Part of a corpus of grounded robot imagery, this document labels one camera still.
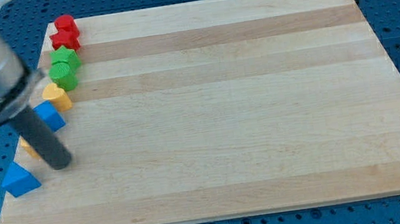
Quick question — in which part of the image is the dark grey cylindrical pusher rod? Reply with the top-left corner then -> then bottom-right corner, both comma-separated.
8,106 -> 72,170

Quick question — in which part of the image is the yellow hexagon block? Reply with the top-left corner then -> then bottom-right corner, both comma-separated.
18,137 -> 41,160

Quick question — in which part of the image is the blue triangle block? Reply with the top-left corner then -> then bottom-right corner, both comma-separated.
2,162 -> 41,197

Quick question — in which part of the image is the blue cube block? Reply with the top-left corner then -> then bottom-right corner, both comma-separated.
34,100 -> 66,132

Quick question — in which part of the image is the yellow heart block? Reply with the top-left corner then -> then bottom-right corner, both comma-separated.
41,83 -> 73,112

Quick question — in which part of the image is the green cylinder block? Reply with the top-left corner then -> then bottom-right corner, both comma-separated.
48,63 -> 78,91

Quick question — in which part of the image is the green star block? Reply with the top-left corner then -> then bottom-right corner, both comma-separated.
50,45 -> 81,71

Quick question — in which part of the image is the red star block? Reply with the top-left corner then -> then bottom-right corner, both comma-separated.
49,29 -> 81,51

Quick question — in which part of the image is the red cylinder block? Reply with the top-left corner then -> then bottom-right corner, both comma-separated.
54,14 -> 80,38

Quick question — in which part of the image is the wooden board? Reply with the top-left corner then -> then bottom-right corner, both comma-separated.
0,0 -> 400,224

